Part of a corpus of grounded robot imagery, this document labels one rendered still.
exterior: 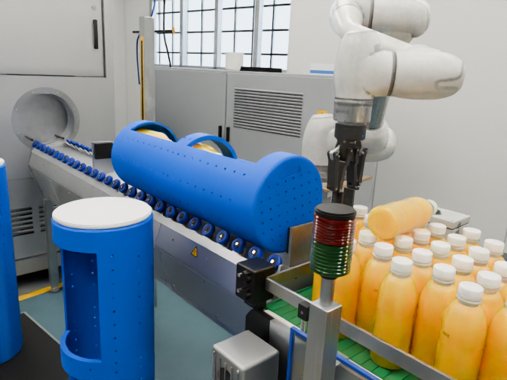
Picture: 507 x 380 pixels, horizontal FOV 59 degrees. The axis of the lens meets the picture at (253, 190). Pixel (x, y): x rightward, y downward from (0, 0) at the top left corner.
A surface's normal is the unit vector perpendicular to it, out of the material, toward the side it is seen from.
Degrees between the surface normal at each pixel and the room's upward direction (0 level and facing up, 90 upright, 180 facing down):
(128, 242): 90
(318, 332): 90
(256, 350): 0
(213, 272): 70
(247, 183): 61
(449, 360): 90
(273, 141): 90
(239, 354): 0
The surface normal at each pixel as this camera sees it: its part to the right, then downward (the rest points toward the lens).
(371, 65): -0.02, 0.21
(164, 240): -0.69, -0.20
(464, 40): -0.66, 0.16
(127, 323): 0.64, 0.22
